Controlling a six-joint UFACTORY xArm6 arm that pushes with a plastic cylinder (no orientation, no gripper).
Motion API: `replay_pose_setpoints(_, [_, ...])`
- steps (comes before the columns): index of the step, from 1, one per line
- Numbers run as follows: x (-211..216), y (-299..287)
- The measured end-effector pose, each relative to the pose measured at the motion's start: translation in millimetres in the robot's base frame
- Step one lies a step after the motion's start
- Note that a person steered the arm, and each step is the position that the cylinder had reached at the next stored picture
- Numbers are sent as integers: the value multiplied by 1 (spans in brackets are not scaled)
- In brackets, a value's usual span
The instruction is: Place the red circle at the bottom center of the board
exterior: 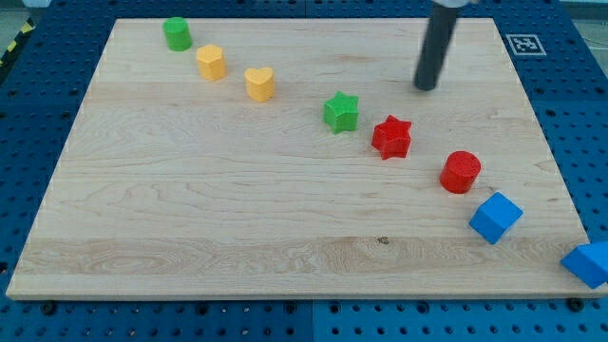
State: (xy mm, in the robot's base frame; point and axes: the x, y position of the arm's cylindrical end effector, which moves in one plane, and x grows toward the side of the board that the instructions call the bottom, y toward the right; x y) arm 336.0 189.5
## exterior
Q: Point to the black bolt right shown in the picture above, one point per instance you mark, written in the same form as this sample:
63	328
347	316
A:
575	305

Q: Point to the yellow hexagon block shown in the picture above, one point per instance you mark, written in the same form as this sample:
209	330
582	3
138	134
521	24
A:
211	62

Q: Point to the black bolt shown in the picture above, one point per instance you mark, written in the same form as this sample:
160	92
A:
48	308
575	305

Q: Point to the yellow heart block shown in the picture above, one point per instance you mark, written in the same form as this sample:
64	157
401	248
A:
260	83

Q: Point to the blue triangle block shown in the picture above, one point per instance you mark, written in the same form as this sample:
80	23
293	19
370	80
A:
588	262

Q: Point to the green cylinder block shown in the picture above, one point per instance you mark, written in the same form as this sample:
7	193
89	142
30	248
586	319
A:
177	34

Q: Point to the white fiducial marker tag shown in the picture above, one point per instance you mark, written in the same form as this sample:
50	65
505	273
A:
525	44

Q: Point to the light wooden board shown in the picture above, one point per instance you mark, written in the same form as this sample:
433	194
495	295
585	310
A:
171	187

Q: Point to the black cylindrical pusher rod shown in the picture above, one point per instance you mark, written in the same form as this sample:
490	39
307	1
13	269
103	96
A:
440	27

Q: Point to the green star block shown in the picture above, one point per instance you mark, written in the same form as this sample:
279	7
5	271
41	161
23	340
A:
340	112

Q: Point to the red star block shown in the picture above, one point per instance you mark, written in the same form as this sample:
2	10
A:
392	138

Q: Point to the black bolt left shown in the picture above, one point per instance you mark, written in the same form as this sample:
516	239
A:
48	308

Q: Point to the red cylinder block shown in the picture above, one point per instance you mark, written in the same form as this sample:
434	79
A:
460	171

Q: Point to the blue cube block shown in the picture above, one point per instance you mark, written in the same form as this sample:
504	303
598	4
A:
494	217

